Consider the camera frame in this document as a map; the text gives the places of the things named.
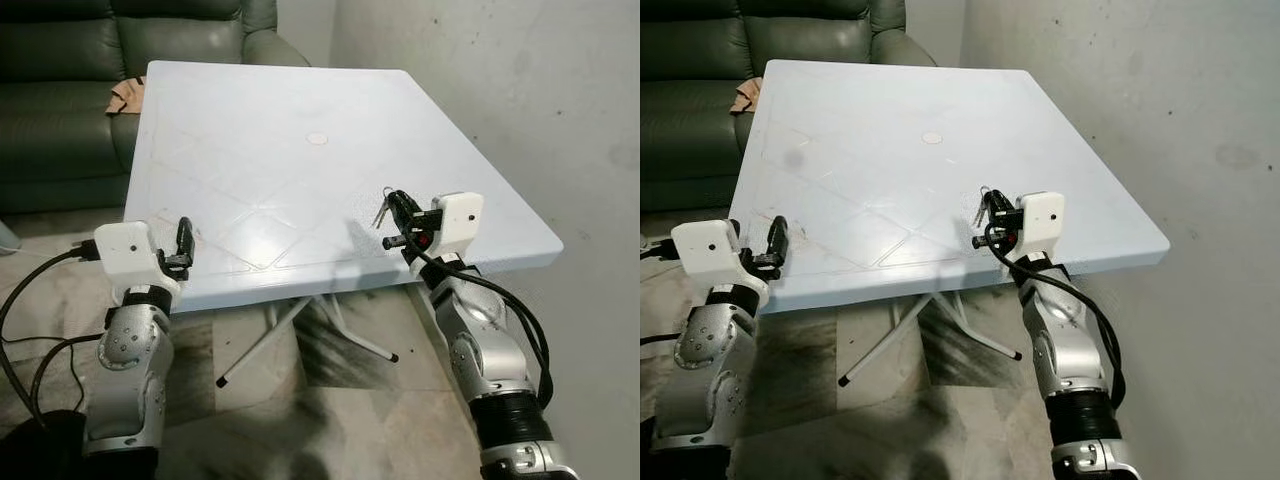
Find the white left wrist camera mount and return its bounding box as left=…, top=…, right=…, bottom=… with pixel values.
left=671, top=219, right=770, bottom=299
left=94, top=221, right=182, bottom=299

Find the dark green leather sofa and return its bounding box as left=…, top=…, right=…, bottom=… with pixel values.
left=640, top=0, right=937, bottom=214
left=0, top=0, right=311, bottom=216

